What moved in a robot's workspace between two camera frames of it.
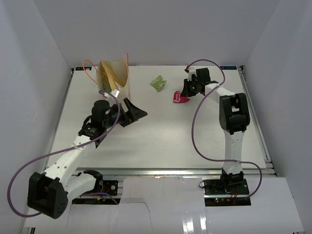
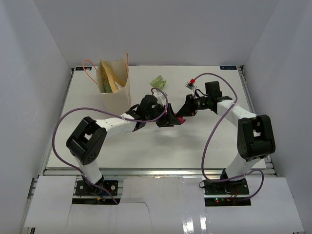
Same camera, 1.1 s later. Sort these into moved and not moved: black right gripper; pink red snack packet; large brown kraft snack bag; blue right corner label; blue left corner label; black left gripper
Moved: pink red snack packet; black right gripper; black left gripper
Not moved: large brown kraft snack bag; blue right corner label; blue left corner label
